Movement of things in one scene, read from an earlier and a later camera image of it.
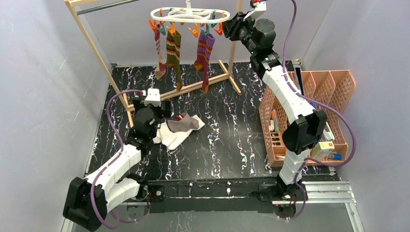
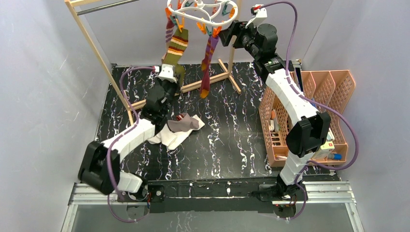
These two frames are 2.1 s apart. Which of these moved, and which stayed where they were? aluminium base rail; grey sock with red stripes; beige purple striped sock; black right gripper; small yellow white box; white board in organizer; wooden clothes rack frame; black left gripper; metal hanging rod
Moved: black right gripper; black left gripper; beige purple striped sock
Stayed: aluminium base rail; white board in organizer; metal hanging rod; wooden clothes rack frame; grey sock with red stripes; small yellow white box
